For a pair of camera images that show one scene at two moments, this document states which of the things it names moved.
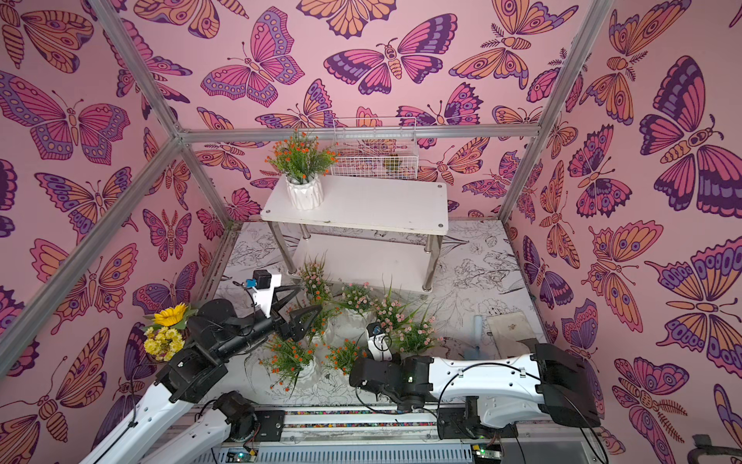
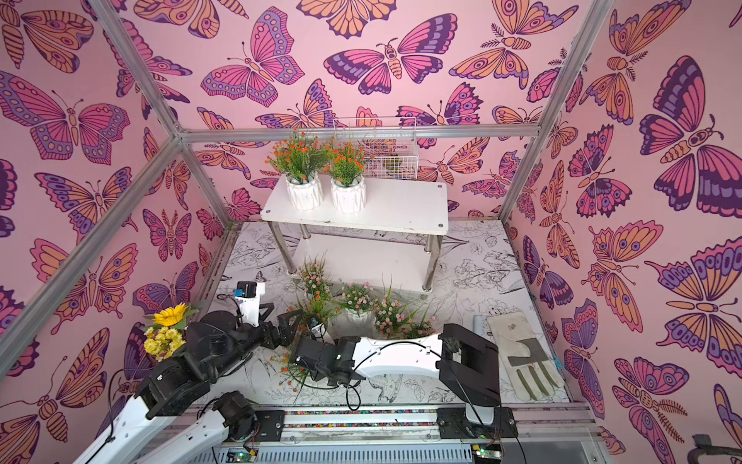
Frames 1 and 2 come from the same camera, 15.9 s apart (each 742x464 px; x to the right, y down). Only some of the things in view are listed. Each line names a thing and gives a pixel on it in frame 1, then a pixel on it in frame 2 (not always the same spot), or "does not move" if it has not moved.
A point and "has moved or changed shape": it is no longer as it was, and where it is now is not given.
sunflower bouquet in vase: [164, 338] does not move
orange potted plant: [304, 160] does not move
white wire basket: [378, 148] does not move
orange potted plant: [341, 358] has moved or changed shape
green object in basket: [392, 163] does not move
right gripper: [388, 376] → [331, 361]
